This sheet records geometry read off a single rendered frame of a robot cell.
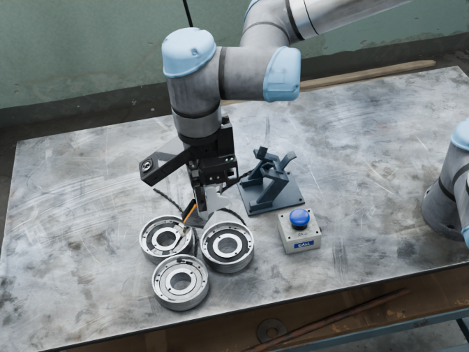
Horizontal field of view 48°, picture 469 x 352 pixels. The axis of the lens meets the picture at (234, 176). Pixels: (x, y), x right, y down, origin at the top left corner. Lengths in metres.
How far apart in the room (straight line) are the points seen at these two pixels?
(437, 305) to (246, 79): 0.81
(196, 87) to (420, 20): 2.31
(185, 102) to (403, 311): 0.78
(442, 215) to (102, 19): 1.84
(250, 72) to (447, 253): 0.58
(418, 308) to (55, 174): 0.91
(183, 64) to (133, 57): 1.91
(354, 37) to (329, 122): 1.54
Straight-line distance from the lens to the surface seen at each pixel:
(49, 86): 2.73
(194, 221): 0.97
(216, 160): 0.85
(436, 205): 1.12
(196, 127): 0.78
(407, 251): 1.10
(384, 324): 1.30
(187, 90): 0.74
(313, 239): 1.04
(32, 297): 1.11
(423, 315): 1.33
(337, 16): 0.81
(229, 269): 1.01
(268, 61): 0.72
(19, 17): 2.55
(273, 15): 0.82
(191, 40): 0.74
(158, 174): 0.86
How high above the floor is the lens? 1.66
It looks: 46 degrees down
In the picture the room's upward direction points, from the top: 5 degrees counter-clockwise
